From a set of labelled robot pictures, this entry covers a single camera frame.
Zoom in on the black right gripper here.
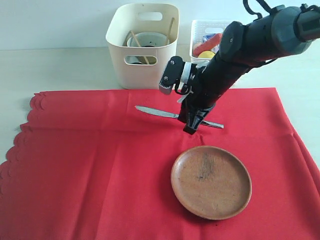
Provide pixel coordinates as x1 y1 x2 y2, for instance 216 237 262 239
178 54 250 135

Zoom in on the metal table knife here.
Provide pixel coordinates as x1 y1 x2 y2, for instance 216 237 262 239
135 105 224 129

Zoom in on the yellow lemon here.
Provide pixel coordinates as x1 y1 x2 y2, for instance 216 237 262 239
198 50 215 59

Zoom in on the brown wooden plate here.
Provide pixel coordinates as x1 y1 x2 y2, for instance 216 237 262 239
170 145 252 220

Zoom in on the stainless steel cup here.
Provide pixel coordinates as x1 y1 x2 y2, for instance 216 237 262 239
125 55 145 65

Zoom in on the blue white milk carton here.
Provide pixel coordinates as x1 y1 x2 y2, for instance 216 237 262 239
202 33 216 43

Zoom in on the red sausage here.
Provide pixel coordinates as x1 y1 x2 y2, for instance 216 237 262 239
192 33 223 56

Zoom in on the white ceramic bowl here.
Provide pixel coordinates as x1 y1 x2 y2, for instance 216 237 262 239
126 32 170 47

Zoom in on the brown egg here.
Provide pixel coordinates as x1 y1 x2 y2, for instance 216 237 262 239
192 42 201 50

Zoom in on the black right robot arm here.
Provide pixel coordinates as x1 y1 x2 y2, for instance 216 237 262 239
178 0 320 135

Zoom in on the white perforated plastic basket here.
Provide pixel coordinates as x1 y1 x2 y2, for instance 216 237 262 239
189 19 232 64

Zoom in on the cream plastic bin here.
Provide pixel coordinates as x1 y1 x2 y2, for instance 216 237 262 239
105 3 180 89

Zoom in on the red tablecloth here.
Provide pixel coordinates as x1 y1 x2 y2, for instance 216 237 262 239
0 88 320 240

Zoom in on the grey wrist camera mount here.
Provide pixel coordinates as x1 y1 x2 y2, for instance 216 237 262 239
158 56 201 104

